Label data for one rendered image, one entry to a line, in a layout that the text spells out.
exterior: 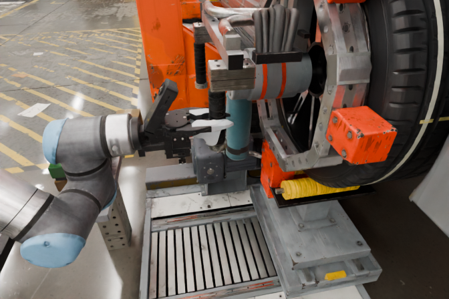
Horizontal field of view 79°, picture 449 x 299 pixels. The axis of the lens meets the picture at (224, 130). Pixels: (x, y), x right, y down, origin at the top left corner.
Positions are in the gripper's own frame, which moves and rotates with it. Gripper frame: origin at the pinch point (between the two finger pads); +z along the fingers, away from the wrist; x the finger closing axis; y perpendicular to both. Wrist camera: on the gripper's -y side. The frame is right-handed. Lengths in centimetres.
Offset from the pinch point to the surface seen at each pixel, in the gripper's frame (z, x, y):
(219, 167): 5, -39, 50
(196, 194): -6, -49, 75
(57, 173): -43.7, -10.2, 19.0
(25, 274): -80, -25, 83
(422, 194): 30.3, 24.4, 4.7
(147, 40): -19, -60, -1
